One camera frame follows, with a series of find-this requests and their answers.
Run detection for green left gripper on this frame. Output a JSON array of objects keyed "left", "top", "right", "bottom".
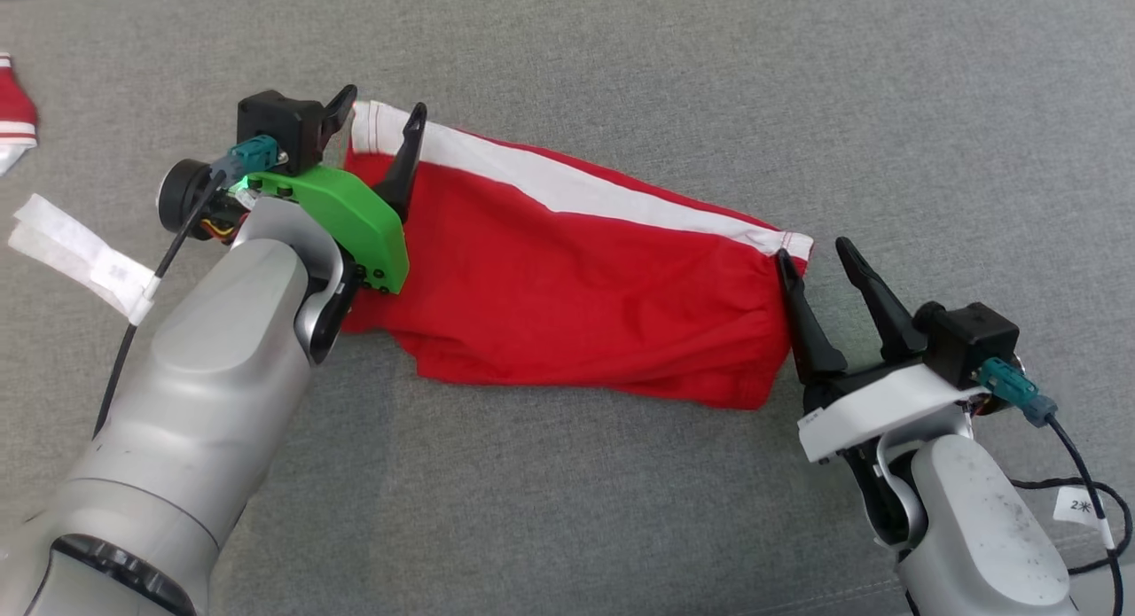
[{"left": 158, "top": 84, "right": 428, "bottom": 295}]

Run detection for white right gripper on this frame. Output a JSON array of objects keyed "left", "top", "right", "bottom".
[{"left": 774, "top": 237, "right": 990, "bottom": 464}]

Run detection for red shorts with white stripe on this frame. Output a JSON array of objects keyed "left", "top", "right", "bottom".
[{"left": 340, "top": 99, "right": 815, "bottom": 411}]

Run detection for red and white basketball jersey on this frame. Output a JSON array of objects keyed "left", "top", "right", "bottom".
[{"left": 0, "top": 52, "right": 39, "bottom": 175}]

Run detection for teal left camera connector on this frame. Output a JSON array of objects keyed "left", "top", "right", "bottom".
[{"left": 209, "top": 136, "right": 280, "bottom": 184}]

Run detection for teal camera connector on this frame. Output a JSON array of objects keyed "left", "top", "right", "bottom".
[
  {"left": 209, "top": 136, "right": 280, "bottom": 184},
  {"left": 975, "top": 357, "right": 1059, "bottom": 428}
]

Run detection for teal right camera connector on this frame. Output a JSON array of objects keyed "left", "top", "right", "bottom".
[{"left": 975, "top": 357, "right": 1059, "bottom": 428}]

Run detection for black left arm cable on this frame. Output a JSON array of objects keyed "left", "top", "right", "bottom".
[{"left": 93, "top": 168, "right": 227, "bottom": 440}]

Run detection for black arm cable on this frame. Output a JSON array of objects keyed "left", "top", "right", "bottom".
[
  {"left": 1011, "top": 412, "right": 1134, "bottom": 616},
  {"left": 93, "top": 168, "right": 227, "bottom": 440}
]

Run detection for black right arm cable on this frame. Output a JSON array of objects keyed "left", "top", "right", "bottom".
[{"left": 1011, "top": 412, "right": 1134, "bottom": 616}]

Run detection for white tape label on right cable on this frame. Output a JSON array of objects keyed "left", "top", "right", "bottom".
[{"left": 1053, "top": 485, "right": 1114, "bottom": 550}]

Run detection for white tape label on cable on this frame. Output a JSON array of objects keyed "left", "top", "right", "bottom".
[
  {"left": 9, "top": 193, "right": 159, "bottom": 326},
  {"left": 1053, "top": 485, "right": 1114, "bottom": 550}
]

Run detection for white tape label on left cable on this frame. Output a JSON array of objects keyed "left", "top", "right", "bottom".
[{"left": 9, "top": 193, "right": 159, "bottom": 326}]

